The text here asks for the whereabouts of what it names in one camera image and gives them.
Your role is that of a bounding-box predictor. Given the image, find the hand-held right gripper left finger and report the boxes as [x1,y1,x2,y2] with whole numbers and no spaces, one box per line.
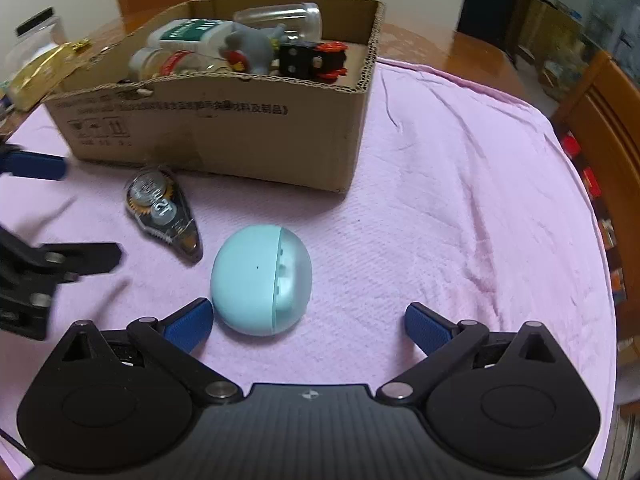
[52,298,244,406]

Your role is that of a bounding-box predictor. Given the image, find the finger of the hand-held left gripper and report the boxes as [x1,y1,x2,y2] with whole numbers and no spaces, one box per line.
[0,225,123,342]
[0,145,69,182]

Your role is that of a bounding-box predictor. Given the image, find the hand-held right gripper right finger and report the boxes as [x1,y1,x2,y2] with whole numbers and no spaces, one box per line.
[376,302,563,406]

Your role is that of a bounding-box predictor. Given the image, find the teal round case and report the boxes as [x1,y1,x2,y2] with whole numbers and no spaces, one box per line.
[210,225,315,335]

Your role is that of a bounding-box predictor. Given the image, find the black correction tape dispenser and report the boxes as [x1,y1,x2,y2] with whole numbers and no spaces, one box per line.
[124,166,203,265]

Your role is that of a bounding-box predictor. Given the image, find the clear bottle of gold capsules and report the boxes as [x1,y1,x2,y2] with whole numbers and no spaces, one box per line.
[127,46,236,83]

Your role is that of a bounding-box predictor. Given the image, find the grey toy figure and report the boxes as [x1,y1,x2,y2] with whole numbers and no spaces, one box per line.
[218,24,288,76]

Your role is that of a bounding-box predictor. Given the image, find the black toy train red wheels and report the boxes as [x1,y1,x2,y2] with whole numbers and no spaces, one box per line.
[277,40,349,84]

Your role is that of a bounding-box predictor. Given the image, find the gold foil packet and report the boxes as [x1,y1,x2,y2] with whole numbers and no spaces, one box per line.
[9,40,92,112]

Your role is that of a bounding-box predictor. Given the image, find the clear jar with black lid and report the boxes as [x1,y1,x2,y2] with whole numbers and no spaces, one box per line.
[10,7,68,77]

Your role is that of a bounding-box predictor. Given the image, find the pink cloth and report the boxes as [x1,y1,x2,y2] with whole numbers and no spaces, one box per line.
[0,57,621,466]

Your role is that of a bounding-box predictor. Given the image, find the stack of colourful packets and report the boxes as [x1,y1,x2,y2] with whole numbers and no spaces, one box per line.
[560,130,628,306]

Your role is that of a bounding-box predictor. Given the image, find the white bottle with green label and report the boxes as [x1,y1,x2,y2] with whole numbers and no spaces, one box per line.
[147,18,236,56]

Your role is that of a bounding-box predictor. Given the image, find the wooden chair with slatted back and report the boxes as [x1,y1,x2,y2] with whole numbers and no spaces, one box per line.
[550,50,640,211]

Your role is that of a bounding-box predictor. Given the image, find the clear empty plastic bottle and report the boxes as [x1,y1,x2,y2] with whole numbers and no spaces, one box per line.
[232,2,323,41]

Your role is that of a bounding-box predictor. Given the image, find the tall brown cardboard box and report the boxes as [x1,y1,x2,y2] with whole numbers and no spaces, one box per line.
[517,0,587,102]

